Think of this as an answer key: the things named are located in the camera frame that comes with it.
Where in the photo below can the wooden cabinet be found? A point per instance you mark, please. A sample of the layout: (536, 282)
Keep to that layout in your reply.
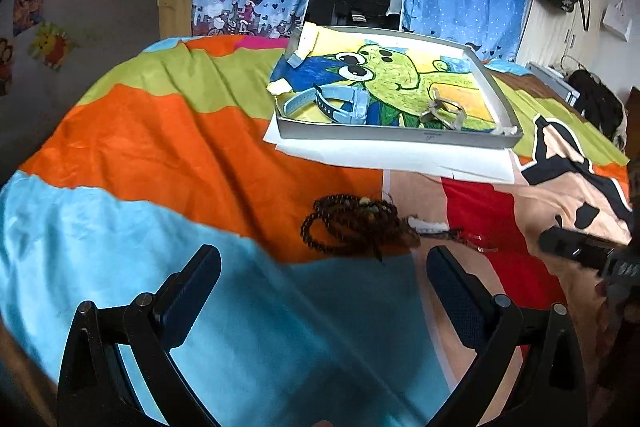
(175, 12)

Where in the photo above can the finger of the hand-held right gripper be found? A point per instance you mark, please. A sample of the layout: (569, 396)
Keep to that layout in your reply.
(575, 249)

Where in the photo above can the white wall box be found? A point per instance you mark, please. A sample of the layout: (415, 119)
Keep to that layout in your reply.
(619, 19)

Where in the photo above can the green dinosaur drawing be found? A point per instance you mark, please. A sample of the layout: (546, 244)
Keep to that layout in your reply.
(400, 77)

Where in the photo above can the light blue watch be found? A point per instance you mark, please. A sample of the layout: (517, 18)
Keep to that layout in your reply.
(360, 104)

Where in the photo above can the round faces wall sticker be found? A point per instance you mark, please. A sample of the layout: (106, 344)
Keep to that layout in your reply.
(5, 67)

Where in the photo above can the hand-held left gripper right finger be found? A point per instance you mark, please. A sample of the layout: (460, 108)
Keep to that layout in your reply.
(452, 297)

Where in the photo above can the black backpack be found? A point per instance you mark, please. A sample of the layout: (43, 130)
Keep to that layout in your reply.
(597, 102)

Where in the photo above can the white paper sheet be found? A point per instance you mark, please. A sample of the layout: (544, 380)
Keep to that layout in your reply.
(400, 162)

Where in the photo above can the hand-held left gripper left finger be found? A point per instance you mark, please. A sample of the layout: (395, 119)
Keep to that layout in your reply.
(195, 302)

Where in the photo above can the shallow grey box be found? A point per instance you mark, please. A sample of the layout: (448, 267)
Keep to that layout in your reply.
(375, 139)

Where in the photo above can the colourful cartoon blanket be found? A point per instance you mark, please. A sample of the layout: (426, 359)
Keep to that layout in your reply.
(150, 147)

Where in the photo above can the silver metal watch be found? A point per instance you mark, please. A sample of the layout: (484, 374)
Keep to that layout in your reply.
(452, 114)

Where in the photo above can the yellow cartoon wall sticker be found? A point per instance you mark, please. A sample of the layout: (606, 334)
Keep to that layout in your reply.
(52, 44)

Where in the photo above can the cartoon figure wall sticker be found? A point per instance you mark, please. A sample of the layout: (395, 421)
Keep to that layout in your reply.
(27, 4)

